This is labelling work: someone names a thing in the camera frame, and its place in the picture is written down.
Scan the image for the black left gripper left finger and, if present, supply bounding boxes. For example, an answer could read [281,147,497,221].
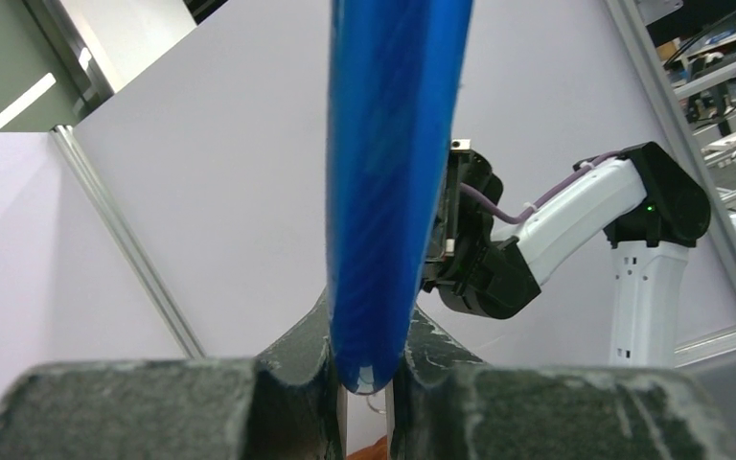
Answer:
[0,299,345,459]

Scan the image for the aluminium frame post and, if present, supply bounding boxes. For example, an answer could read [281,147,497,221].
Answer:
[50,125,207,358]

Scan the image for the brown crumpled cloth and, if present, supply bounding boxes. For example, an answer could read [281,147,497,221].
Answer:
[346,437,388,460]

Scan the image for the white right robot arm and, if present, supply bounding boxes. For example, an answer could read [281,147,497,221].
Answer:
[421,139,711,367]

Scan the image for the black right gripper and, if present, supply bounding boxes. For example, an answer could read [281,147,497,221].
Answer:
[431,139,504,261]

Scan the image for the blue cable lock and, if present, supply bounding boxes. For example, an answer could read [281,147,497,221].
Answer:
[326,1,472,395]

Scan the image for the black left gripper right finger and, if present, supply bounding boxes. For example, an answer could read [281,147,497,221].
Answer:
[388,311,736,459]

